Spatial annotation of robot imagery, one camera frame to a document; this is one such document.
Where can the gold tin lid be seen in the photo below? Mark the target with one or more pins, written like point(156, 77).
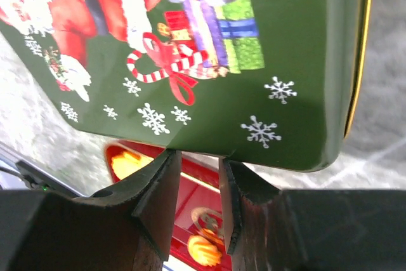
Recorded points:
point(269, 82)

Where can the lower swirl cookie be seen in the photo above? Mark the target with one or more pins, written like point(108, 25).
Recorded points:
point(203, 251)

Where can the upper orange fish cookie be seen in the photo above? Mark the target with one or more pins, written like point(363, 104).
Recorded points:
point(127, 163)

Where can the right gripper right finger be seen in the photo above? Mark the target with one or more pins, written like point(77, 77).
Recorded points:
point(303, 229)

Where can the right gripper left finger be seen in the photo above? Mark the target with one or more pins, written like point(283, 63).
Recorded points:
point(126, 226)

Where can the red lacquer tray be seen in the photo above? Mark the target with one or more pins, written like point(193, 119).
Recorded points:
point(198, 207)

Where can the aluminium front rail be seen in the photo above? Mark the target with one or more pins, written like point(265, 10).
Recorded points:
point(18, 172)

